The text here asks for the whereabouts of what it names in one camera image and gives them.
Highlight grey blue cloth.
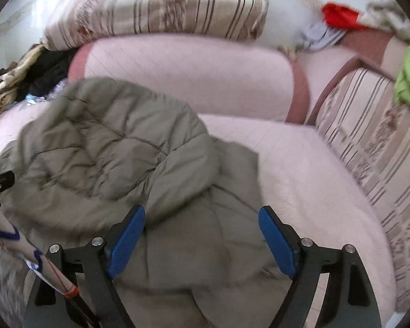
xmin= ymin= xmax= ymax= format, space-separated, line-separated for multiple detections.
xmin=295 ymin=22 xmax=345 ymax=52

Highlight striped floral bed side cushion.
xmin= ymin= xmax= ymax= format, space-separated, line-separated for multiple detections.
xmin=314 ymin=66 xmax=410 ymax=315

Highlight white cloth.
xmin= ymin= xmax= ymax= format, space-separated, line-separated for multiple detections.
xmin=362 ymin=0 xmax=410 ymax=40

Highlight black clothes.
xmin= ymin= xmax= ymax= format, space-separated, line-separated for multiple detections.
xmin=24 ymin=49 xmax=79 ymax=98

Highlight folded striped floral quilt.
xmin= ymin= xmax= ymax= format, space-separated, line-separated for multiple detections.
xmin=43 ymin=0 xmax=270 ymax=52

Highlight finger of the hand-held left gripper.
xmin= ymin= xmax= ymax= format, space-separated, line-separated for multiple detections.
xmin=0 ymin=170 xmax=16 ymax=210

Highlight red cloth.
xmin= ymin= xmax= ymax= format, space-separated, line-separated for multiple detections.
xmin=321 ymin=3 xmax=370 ymax=31

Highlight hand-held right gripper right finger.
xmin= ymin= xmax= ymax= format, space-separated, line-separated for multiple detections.
xmin=258 ymin=205 xmax=383 ymax=328

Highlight clear plastic bag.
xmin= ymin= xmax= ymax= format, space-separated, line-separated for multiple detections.
xmin=48 ymin=80 xmax=69 ymax=100

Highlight olive quilted jacket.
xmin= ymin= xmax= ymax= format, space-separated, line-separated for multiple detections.
xmin=0 ymin=77 xmax=294 ymax=328

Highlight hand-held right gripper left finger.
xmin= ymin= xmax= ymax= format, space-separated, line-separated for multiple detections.
xmin=24 ymin=204 xmax=146 ymax=328

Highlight blue plastic packet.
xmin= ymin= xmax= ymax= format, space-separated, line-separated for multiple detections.
xmin=24 ymin=94 xmax=48 ymax=107

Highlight pink bolster cushion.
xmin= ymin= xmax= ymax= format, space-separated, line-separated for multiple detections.
xmin=68 ymin=36 xmax=311 ymax=124

